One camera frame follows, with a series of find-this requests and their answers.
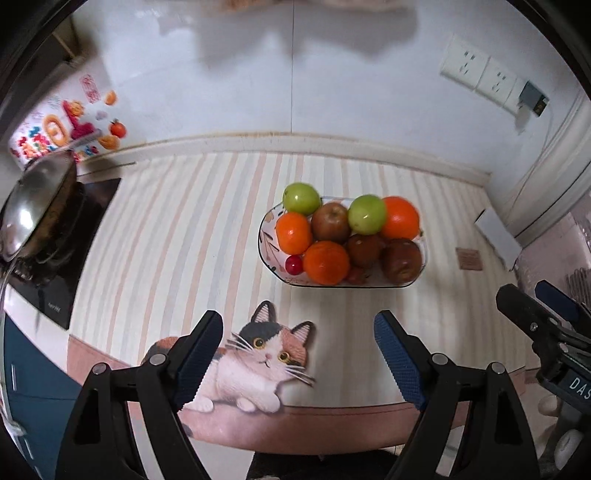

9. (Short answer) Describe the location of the steel wok pan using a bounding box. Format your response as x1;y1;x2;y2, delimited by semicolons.
1;150;79;276

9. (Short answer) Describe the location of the small red cherry tomato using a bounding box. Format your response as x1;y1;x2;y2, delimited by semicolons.
284;255;304;276

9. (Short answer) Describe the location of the red-brown apple on plate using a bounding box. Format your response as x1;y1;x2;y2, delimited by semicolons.
311;202;351;243

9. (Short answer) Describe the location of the blue cabinet front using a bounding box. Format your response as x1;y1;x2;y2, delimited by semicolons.
4;317;81;479

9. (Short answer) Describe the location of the white wall socket left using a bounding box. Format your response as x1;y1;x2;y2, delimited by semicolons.
440;35;490;90

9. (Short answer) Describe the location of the red apple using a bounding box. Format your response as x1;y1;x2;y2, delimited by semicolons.
379;239;423;287

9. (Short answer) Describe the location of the dark small mandarin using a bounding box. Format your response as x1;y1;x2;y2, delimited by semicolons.
346;234;384;269

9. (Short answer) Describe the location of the brown mat label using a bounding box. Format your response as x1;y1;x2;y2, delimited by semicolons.
456;248;484;271

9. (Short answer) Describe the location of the green apple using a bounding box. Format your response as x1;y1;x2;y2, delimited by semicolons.
348;194;387;235
283;182;322;216

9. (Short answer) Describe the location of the orange front of plate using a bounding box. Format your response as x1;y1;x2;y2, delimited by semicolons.
276;212;314;255

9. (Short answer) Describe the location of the white wall socket right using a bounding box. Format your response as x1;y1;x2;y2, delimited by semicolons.
476;57;526;116

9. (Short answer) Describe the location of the black induction cooktop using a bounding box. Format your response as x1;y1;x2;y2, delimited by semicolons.
9;178;120;330

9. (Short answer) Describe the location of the large orange far right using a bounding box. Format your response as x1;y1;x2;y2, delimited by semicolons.
381;196;421;240

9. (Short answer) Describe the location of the white wall socket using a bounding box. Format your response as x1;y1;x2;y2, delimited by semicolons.
476;57;526;116
440;35;490;90

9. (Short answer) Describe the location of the white card on counter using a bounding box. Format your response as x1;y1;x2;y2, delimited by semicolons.
475;207;522;271

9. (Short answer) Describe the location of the striped mat with cat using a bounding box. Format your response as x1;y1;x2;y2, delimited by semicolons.
66;153;526;454

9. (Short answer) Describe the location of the floral oval ceramic plate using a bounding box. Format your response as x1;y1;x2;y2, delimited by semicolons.
259;203;416;289

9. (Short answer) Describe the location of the small orange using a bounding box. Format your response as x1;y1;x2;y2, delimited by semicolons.
304;241;349;286

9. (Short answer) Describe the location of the grey power adapter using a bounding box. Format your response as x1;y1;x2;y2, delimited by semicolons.
519;81;549;117

